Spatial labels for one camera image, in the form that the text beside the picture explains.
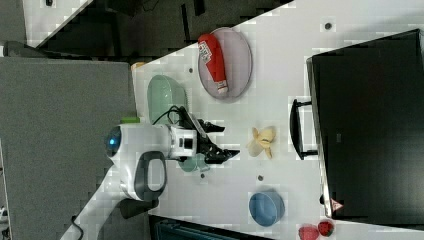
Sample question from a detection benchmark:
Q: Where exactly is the red strawberry toy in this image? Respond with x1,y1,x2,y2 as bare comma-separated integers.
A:
318,220,335,237

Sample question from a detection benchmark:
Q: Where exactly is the red ketchup bottle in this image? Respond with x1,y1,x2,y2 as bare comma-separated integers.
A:
198,33,228,94

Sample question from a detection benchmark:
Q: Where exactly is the green mug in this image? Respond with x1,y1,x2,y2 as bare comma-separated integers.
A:
179,154,210,172

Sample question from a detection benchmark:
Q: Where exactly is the grey oval plate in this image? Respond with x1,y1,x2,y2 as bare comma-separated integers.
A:
198,27,252,102

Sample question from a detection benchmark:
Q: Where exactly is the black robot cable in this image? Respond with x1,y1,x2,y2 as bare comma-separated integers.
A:
152,105,188,126

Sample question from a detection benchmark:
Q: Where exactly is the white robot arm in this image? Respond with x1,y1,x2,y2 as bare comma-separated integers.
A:
60,119,239,240

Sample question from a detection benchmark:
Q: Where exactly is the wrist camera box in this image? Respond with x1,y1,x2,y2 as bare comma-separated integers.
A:
179,107,205,135

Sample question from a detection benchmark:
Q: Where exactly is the blue bowl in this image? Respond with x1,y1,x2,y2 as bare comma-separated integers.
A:
249,190,285,227

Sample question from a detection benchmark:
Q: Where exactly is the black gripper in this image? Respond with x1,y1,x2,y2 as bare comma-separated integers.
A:
197,119,240,164

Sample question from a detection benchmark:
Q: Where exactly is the yellow plush peeled banana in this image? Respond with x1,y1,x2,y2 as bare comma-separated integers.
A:
246,126,276,159

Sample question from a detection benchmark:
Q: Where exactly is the black oven door handle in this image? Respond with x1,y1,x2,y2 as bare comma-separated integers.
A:
289,99,318,160

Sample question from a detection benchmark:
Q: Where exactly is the red fruit toy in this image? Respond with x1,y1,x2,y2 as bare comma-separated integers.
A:
298,225,319,240

